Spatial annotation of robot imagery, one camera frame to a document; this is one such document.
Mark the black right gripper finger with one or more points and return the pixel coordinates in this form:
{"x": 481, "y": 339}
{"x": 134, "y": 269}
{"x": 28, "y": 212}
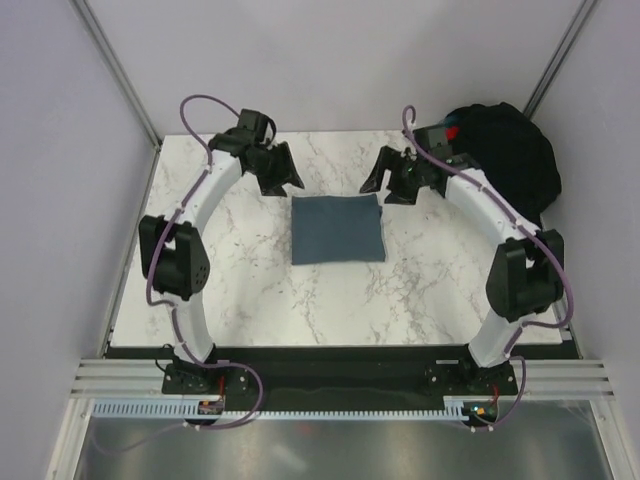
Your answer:
{"x": 385, "y": 161}
{"x": 401, "y": 197}

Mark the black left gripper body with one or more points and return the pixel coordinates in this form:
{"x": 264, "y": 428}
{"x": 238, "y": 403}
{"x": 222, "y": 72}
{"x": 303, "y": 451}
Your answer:
{"x": 271, "y": 163}

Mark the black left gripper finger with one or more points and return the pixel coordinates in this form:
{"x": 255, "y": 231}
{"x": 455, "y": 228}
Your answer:
{"x": 272, "y": 189}
{"x": 291, "y": 175}

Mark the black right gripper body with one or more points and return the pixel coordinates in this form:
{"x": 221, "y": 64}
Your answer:
{"x": 408, "y": 175}

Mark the grey-blue t shirt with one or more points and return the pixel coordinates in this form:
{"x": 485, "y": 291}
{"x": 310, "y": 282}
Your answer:
{"x": 330, "y": 229}

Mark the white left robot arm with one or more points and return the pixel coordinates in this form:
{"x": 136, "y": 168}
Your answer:
{"x": 174, "y": 260}

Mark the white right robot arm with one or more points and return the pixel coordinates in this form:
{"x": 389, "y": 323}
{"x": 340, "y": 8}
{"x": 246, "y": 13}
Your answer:
{"x": 524, "y": 279}

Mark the red t shirt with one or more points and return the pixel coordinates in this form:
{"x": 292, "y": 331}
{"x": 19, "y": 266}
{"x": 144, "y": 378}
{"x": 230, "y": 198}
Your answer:
{"x": 452, "y": 132}

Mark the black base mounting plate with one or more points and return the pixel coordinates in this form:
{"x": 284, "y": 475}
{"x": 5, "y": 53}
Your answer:
{"x": 342, "y": 378}

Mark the left aluminium frame post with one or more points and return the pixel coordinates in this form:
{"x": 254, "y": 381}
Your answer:
{"x": 108, "y": 54}

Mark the aluminium frame post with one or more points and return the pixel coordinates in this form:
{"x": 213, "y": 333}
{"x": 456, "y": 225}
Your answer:
{"x": 563, "y": 49}
{"x": 108, "y": 54}

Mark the white slotted cable duct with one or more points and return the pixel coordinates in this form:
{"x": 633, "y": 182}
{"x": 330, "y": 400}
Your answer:
{"x": 192, "y": 409}

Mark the right aluminium frame post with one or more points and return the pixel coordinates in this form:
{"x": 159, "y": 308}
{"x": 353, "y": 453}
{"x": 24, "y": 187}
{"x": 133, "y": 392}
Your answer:
{"x": 563, "y": 49}

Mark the aluminium front frame rail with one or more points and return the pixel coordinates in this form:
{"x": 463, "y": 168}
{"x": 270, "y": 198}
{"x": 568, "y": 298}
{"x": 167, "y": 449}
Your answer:
{"x": 544, "y": 379}

